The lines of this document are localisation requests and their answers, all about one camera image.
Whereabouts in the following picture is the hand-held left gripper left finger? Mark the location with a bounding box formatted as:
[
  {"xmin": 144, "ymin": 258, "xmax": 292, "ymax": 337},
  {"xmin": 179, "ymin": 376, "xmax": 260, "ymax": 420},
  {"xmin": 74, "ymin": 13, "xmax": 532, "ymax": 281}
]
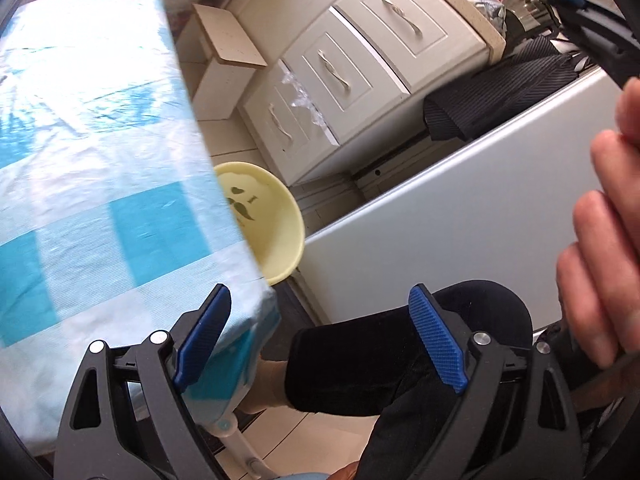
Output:
[{"xmin": 54, "ymin": 284, "xmax": 236, "ymax": 480}]

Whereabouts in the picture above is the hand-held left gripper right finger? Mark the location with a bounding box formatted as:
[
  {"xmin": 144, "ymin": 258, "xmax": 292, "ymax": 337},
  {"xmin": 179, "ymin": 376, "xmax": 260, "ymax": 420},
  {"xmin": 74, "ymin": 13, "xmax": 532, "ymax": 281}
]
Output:
[{"xmin": 407, "ymin": 283, "xmax": 586, "ymax": 480}]

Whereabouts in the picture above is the person's right hand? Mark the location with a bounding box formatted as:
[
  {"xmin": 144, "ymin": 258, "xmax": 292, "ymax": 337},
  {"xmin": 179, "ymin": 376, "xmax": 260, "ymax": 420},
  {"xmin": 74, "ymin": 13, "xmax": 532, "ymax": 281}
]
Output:
[{"xmin": 556, "ymin": 77, "xmax": 640, "ymax": 368}]

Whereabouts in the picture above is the crumpled foil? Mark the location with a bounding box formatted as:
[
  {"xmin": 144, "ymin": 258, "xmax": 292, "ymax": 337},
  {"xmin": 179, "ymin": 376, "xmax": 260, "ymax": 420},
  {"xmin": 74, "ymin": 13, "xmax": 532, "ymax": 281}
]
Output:
[{"xmin": 472, "ymin": 0, "xmax": 511, "ymax": 43}]

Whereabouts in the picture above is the person's black trouser leg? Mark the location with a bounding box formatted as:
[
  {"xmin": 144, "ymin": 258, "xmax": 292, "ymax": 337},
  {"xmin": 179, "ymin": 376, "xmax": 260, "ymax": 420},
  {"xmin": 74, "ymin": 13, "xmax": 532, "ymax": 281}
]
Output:
[{"xmin": 285, "ymin": 280, "xmax": 536, "ymax": 480}]

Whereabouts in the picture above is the dark striped cloth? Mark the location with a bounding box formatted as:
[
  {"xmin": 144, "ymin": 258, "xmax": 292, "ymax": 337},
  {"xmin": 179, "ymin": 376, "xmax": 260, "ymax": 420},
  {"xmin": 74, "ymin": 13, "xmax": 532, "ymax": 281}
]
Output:
[{"xmin": 422, "ymin": 35, "xmax": 583, "ymax": 142}]

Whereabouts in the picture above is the white appliance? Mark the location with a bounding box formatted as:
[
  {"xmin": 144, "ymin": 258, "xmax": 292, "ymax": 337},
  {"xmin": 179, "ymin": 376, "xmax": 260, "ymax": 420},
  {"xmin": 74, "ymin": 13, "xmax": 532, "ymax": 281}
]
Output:
[{"xmin": 300, "ymin": 72, "xmax": 640, "ymax": 331}]

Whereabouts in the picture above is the yellow plastic basin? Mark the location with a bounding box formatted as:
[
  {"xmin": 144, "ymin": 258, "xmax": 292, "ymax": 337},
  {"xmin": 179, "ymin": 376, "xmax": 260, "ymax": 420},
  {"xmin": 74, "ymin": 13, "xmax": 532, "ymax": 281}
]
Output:
[{"xmin": 212, "ymin": 161, "xmax": 306, "ymax": 286}]

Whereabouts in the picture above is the white drawer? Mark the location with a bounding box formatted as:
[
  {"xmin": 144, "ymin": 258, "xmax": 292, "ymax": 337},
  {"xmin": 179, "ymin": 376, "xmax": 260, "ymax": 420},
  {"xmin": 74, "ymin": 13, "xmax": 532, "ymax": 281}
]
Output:
[
  {"xmin": 242, "ymin": 60, "xmax": 341, "ymax": 186},
  {"xmin": 336, "ymin": 0, "xmax": 488, "ymax": 93},
  {"xmin": 281, "ymin": 9, "xmax": 411, "ymax": 146}
]

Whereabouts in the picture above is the white drawer cabinet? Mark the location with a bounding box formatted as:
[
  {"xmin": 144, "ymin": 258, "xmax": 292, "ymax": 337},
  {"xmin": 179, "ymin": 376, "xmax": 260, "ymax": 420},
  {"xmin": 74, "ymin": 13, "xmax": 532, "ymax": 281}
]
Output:
[{"xmin": 242, "ymin": 0, "xmax": 506, "ymax": 186}]

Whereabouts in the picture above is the blue checkered tablecloth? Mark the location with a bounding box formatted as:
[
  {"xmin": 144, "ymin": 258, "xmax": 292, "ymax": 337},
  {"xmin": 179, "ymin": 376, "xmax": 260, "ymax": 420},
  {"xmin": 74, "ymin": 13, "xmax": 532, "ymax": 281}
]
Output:
[{"xmin": 0, "ymin": 0, "xmax": 281, "ymax": 453}]

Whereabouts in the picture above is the clear crumpled plastic wrap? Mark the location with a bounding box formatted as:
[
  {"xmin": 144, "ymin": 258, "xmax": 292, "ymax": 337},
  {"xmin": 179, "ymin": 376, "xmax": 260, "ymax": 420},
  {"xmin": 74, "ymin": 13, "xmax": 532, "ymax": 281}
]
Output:
[{"xmin": 282, "ymin": 72, "xmax": 331, "ymax": 133}]

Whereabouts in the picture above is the white stool with beige top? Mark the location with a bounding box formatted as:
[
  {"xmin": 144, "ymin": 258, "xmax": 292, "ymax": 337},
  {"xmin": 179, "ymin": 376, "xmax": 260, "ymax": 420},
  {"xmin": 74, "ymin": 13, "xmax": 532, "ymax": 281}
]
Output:
[{"xmin": 192, "ymin": 4, "xmax": 268, "ymax": 122}]

